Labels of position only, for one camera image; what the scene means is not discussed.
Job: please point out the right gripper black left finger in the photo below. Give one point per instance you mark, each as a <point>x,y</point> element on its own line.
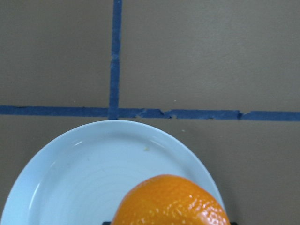
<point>106,223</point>

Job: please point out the orange fruit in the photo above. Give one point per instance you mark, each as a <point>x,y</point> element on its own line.
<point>169,200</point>

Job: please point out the light blue plate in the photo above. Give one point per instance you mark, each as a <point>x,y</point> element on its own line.
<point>81,176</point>

